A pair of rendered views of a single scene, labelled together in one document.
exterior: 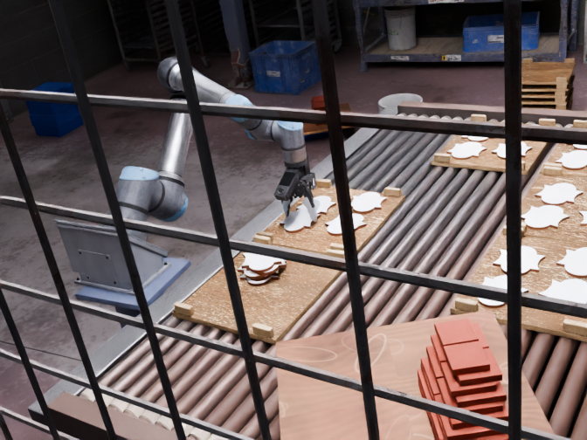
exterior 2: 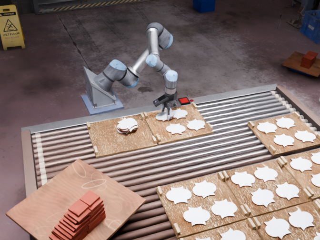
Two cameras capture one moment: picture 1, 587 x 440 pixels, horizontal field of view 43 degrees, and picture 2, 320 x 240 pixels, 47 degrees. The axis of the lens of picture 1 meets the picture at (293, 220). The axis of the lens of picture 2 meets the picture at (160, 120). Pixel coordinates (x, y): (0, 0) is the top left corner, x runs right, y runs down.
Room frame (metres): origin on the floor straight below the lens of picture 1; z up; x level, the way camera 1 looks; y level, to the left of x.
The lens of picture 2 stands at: (0.34, -1.15, 2.55)
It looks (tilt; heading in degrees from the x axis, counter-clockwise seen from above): 38 degrees down; 33
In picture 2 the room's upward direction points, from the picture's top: 3 degrees clockwise
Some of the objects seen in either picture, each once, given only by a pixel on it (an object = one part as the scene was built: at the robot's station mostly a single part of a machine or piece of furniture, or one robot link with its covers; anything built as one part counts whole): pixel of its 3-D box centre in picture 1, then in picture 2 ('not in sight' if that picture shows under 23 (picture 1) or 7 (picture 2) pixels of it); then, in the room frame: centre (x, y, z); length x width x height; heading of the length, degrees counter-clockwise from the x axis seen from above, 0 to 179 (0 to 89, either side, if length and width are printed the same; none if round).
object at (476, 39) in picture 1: (501, 31); not in sight; (6.32, -2.06, 0.25); 0.62 x 0.42 x 0.22; 67
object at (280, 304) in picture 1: (264, 287); (120, 134); (1.79, 0.12, 0.93); 0.41 x 0.35 x 0.02; 144
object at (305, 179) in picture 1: (299, 176); (170, 99); (2.16, -0.04, 1.09); 0.09 x 0.08 x 0.12; 145
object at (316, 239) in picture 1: (331, 219); (177, 123); (2.14, -0.12, 0.93); 0.41 x 0.35 x 0.02; 145
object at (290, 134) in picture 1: (290, 130); (171, 79); (2.16, -0.03, 1.25); 0.09 x 0.08 x 0.11; 53
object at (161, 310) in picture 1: (269, 223); (163, 109); (2.26, 0.08, 0.89); 2.08 x 0.09 x 0.06; 144
